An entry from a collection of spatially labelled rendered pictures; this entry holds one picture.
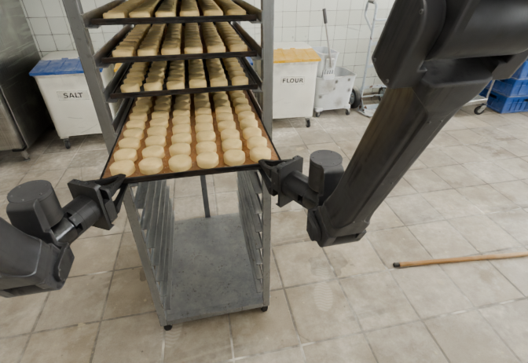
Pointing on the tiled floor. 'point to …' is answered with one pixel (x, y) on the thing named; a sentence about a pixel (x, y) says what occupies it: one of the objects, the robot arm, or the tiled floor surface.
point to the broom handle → (460, 259)
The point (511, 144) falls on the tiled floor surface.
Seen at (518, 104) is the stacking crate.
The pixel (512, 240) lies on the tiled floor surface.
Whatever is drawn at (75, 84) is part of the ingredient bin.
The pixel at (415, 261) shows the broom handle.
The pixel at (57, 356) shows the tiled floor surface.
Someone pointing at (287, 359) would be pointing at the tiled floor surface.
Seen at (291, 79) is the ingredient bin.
